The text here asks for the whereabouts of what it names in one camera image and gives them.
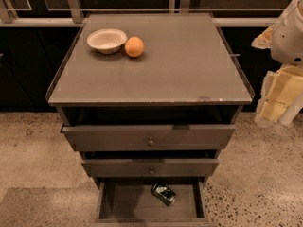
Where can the grey bottom drawer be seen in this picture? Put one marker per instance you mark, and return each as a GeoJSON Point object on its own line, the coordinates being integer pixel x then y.
{"type": "Point", "coordinates": [132, 204]}

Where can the white pipe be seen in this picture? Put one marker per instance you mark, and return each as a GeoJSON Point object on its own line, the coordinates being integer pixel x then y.
{"type": "Point", "coordinates": [292, 111]}

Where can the orange fruit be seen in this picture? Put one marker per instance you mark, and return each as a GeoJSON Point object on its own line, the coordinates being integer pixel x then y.
{"type": "Point", "coordinates": [134, 47]}

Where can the grey middle drawer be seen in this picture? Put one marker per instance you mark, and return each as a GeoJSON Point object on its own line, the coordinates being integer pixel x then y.
{"type": "Point", "coordinates": [109, 168]}

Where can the metal window railing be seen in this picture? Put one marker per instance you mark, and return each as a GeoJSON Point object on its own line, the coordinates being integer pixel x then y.
{"type": "Point", "coordinates": [226, 13]}

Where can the grey top drawer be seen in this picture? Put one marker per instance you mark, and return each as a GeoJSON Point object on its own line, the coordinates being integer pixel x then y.
{"type": "Point", "coordinates": [148, 137]}

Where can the grey drawer cabinet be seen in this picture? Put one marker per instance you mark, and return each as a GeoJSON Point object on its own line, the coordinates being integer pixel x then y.
{"type": "Point", "coordinates": [185, 76]}

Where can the white paper bowl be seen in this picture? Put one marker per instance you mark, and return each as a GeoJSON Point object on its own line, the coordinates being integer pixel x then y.
{"type": "Point", "coordinates": [107, 41]}

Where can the grey drawer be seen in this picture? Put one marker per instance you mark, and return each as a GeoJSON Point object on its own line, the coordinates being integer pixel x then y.
{"type": "Point", "coordinates": [109, 168]}
{"type": "Point", "coordinates": [132, 204]}
{"type": "Point", "coordinates": [148, 137]}

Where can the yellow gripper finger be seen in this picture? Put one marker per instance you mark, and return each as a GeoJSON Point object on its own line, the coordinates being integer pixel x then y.
{"type": "Point", "coordinates": [263, 40]}
{"type": "Point", "coordinates": [279, 90]}

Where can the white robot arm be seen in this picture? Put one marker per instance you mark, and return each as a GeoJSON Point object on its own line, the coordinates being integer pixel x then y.
{"type": "Point", "coordinates": [287, 36]}

